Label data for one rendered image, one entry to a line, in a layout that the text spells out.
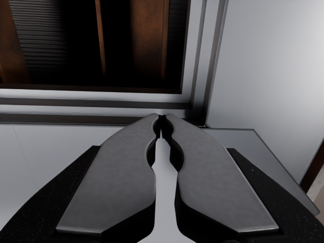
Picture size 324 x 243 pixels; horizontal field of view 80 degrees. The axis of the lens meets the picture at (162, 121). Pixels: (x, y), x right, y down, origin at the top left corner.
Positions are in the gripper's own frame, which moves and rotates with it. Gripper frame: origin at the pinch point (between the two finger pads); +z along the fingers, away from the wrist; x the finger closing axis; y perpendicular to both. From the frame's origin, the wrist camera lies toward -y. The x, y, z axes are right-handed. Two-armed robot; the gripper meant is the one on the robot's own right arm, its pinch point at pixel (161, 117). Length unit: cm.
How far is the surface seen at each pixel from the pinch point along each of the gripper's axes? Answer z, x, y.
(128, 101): 3.2, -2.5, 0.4
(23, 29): 31.0, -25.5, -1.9
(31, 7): 31.1, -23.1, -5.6
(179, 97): 3.3, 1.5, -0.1
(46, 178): 0.6, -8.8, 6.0
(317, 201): 86, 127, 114
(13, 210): 0.6, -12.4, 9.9
